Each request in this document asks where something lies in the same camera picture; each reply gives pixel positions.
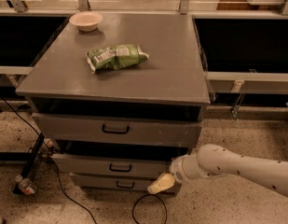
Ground beige bowl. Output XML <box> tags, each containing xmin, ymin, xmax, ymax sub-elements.
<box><xmin>69</xmin><ymin>11</ymin><xmax>103</xmax><ymax>32</ymax></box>

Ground grey bottom drawer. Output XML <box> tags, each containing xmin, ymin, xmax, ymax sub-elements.
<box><xmin>69</xmin><ymin>173</ymin><xmax>152</xmax><ymax>192</ymax></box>

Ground grey drawer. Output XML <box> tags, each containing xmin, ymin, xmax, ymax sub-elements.
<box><xmin>33</xmin><ymin>113</ymin><xmax>201</xmax><ymax>148</ymax></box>
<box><xmin>69</xmin><ymin>173</ymin><xmax>152</xmax><ymax>192</ymax></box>
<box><xmin>52</xmin><ymin>141</ymin><xmax>188</xmax><ymax>179</ymax></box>

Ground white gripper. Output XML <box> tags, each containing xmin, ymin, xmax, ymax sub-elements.
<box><xmin>147</xmin><ymin>155</ymin><xmax>186</xmax><ymax>194</ymax></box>

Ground grey metal railing frame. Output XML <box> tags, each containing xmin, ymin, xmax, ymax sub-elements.
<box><xmin>0</xmin><ymin>0</ymin><xmax>288</xmax><ymax>121</ymax></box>

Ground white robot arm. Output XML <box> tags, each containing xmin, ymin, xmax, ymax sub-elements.
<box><xmin>147</xmin><ymin>144</ymin><xmax>288</xmax><ymax>197</ymax></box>

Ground grey drawer cabinet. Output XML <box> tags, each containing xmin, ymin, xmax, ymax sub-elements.
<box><xmin>15</xmin><ymin>12</ymin><xmax>212</xmax><ymax>196</ymax></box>

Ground black stand leg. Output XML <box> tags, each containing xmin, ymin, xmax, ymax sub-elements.
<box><xmin>13</xmin><ymin>134</ymin><xmax>44</xmax><ymax>195</ymax></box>

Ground grey top drawer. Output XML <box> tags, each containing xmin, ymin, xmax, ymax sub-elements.
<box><xmin>33</xmin><ymin>113</ymin><xmax>201</xmax><ymax>148</ymax></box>

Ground black floor cable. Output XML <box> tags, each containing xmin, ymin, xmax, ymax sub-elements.
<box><xmin>1</xmin><ymin>97</ymin><xmax>168</xmax><ymax>224</ymax></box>

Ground green chip bag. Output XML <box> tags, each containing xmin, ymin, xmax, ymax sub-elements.
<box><xmin>86</xmin><ymin>44</ymin><xmax>149</xmax><ymax>73</ymax></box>

